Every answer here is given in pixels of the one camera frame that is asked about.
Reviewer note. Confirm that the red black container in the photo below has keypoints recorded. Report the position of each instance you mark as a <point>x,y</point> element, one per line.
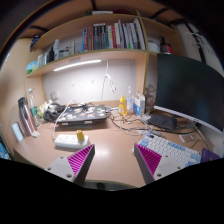
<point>165,48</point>

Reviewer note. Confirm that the black headphones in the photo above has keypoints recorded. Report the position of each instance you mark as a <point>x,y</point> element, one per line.
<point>53,111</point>

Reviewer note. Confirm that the white bottle on shelf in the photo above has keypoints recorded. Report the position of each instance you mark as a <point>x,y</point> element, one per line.
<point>56,47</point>

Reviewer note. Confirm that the clear water bottle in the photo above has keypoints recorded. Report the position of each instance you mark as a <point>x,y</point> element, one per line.
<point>33,107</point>

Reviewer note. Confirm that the white LED light bar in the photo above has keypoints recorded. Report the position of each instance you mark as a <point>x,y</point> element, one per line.
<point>77,64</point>

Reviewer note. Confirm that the yellow bottle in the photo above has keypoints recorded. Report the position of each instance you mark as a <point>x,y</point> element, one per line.
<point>122,106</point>

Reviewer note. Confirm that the standing books left side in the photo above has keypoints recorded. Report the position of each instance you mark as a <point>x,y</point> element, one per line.
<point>26,117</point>

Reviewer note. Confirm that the row of books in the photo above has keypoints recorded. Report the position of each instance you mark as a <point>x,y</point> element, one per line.
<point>119,35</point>

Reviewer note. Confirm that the black pouch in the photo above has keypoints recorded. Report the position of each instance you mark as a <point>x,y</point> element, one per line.
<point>163,121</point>

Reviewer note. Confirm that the black computer monitor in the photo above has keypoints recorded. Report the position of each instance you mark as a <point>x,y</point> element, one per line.
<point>190,89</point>

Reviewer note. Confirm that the blue and white carton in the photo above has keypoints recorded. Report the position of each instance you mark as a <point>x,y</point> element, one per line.
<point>139,104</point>

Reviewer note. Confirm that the white and blue keyboard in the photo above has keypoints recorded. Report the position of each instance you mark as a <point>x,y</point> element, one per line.
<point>182,155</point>

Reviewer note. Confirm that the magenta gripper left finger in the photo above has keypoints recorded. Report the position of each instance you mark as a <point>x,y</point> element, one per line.
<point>73,168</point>

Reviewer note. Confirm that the white power strip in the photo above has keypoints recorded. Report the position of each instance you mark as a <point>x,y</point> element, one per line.
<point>71,141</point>

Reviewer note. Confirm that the grey laptop with stickers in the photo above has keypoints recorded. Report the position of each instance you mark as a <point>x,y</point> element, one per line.
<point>87,114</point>

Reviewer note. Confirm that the wooden shelf unit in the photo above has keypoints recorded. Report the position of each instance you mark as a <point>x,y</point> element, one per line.
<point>76,26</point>

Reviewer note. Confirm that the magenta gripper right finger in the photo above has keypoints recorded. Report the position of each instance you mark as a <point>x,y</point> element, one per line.
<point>153,166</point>

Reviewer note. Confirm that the purple mouse pad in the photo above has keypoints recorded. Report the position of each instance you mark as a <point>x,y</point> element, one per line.
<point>208,155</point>

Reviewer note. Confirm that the clear pump bottle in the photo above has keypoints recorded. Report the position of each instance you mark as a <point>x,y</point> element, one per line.
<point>130,100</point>

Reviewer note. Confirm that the yellow charger plug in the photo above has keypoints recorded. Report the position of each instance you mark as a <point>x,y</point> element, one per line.
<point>80,135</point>

